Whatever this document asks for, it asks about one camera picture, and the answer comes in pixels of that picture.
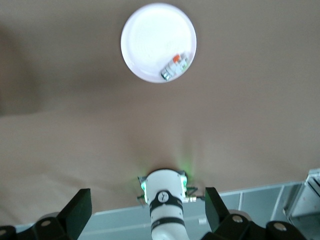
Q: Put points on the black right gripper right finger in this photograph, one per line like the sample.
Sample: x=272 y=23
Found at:
x=218 y=217

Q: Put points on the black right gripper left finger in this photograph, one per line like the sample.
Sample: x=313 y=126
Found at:
x=75 y=216

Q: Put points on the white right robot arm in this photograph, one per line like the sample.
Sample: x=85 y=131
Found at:
x=165 y=217

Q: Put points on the pink round plate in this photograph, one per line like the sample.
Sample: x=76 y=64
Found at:
x=155 y=37

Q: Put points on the aluminium profile frame rack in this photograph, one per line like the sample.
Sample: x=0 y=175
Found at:
x=305 y=197

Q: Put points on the white circuit breaker switch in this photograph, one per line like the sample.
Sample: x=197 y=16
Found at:
x=173 y=67

